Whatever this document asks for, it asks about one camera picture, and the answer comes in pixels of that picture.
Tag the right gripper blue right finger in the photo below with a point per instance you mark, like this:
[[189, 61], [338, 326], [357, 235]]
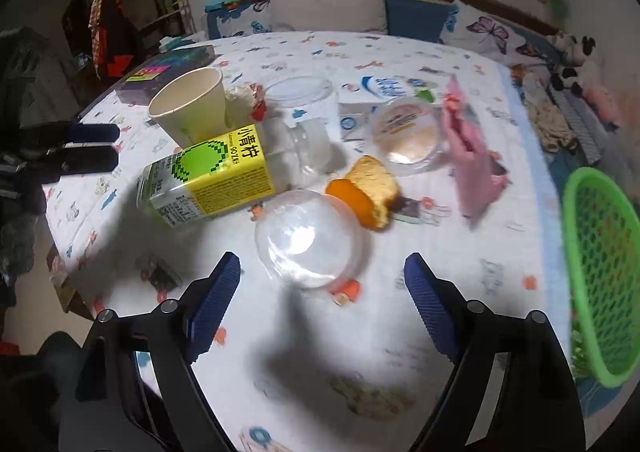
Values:
[[422, 286]]

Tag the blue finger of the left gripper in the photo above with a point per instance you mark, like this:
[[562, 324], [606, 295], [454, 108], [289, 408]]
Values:
[[69, 132], [73, 161]]

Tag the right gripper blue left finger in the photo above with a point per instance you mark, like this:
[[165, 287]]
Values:
[[213, 297]]

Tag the beige paper cup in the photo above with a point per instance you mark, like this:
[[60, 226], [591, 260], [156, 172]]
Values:
[[192, 108]]

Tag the clear plastic dome lid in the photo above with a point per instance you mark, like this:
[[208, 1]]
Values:
[[309, 240]]

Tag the yellow green juice carton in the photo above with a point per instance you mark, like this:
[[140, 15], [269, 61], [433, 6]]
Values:
[[207, 179]]

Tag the clear round lidded container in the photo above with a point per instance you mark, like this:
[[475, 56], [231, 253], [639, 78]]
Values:
[[405, 136]]

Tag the tissue paper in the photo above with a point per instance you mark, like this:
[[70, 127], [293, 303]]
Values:
[[246, 104]]

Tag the white blue milk carton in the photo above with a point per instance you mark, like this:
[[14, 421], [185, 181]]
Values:
[[358, 99]]

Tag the dark box of coloured pens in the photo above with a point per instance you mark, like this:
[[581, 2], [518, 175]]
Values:
[[141, 86]]

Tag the metal shelf rack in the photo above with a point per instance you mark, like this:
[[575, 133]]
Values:
[[156, 19]]

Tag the printed white table cloth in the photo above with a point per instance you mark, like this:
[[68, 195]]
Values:
[[321, 348]]

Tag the butterfly pillow at left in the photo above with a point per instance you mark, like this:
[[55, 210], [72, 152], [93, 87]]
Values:
[[249, 17]]

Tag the green plastic mesh basket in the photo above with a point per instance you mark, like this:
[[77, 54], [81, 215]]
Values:
[[601, 245]]

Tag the patterned clothes pile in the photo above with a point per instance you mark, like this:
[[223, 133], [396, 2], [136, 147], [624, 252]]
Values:
[[548, 122]]

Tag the pink plush toy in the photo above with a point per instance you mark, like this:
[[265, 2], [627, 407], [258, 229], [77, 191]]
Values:
[[603, 103]]

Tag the black white plush cow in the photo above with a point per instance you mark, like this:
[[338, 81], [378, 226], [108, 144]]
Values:
[[575, 62]]

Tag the butterfly print pillow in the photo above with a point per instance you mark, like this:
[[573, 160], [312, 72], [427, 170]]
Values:
[[474, 30]]

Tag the beige cushion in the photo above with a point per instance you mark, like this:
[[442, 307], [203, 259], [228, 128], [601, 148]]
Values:
[[356, 16]]

